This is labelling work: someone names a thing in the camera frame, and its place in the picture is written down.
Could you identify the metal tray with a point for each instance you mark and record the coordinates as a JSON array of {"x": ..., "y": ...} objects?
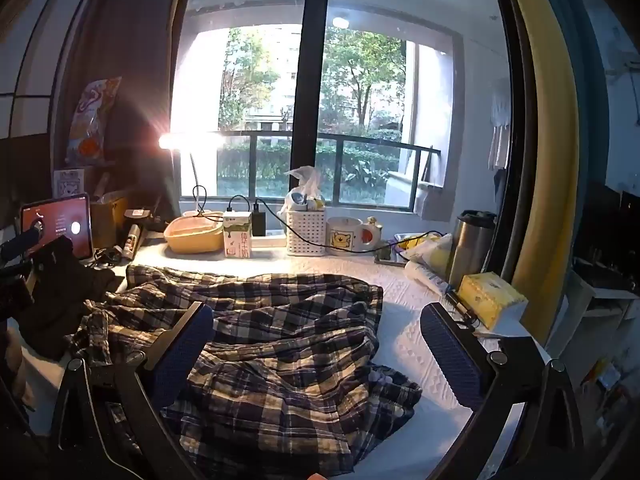
[{"x": 387, "y": 259}]

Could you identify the green white milk carton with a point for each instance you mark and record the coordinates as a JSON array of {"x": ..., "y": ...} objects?
[{"x": 237, "y": 237}]

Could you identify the black cloth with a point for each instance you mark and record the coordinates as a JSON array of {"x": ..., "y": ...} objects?
[{"x": 60, "y": 290}]

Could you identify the white plastic basket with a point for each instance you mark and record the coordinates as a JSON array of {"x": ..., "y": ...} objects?
[{"x": 305, "y": 235}]

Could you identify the black charger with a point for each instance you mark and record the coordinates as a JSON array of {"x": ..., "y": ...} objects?
[{"x": 259, "y": 221}]

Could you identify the white wipes pack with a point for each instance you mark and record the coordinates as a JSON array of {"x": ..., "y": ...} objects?
[{"x": 425, "y": 277}]

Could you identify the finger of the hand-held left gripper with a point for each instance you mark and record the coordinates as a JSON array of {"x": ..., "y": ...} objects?
[{"x": 22, "y": 241}]

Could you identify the yellow lunch container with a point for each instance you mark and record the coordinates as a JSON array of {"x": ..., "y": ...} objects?
[{"x": 192, "y": 235}]

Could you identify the white shelf unit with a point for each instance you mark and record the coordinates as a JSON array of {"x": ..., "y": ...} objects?
[{"x": 600, "y": 305}]

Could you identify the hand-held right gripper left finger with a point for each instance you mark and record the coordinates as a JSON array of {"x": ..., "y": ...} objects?
[{"x": 185, "y": 350}]

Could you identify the white mug with bear print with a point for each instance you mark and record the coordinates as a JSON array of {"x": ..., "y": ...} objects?
[{"x": 345, "y": 237}]

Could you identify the clear plastic bag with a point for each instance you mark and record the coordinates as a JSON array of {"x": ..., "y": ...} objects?
[{"x": 305, "y": 177}]

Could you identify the yellow cartoon packet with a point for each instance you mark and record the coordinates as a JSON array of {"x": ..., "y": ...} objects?
[{"x": 412, "y": 242}]

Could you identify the tablet with red screen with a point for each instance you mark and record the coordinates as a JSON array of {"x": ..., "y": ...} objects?
[{"x": 62, "y": 222}]

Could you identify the plaid pants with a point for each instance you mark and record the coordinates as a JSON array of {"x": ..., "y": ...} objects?
[{"x": 280, "y": 330}]

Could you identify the hanging white clothes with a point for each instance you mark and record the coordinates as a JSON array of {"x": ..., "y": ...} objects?
[{"x": 500, "y": 130}]

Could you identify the colourful wall poster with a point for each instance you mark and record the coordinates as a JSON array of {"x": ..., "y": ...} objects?
[{"x": 92, "y": 120}]

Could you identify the black balcony railing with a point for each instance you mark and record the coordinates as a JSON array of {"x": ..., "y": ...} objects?
[{"x": 345, "y": 142}]

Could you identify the yellow tissue pack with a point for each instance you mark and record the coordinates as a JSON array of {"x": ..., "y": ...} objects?
[{"x": 492, "y": 297}]

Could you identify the blue white bottle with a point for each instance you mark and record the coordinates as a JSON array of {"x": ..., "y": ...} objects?
[{"x": 300, "y": 198}]

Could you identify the desk lamp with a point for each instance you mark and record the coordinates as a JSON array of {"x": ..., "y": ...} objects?
[{"x": 172, "y": 141}]

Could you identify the steel tumbler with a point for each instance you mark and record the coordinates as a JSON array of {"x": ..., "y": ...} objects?
[{"x": 470, "y": 250}]

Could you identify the yellow curtain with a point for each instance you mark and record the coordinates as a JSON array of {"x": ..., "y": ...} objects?
[{"x": 545, "y": 135}]

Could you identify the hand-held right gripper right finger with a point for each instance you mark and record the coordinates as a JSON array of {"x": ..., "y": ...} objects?
[{"x": 450, "y": 355}]

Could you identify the black flat box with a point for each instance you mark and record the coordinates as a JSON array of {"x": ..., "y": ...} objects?
[{"x": 460, "y": 310}]

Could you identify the small brown bottle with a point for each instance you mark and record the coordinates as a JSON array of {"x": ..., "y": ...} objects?
[{"x": 133, "y": 244}]

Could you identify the cardboard box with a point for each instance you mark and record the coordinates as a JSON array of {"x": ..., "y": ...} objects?
[{"x": 110, "y": 220}]

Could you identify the white yellow printed bag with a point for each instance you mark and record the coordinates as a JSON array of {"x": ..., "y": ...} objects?
[{"x": 435, "y": 255}]

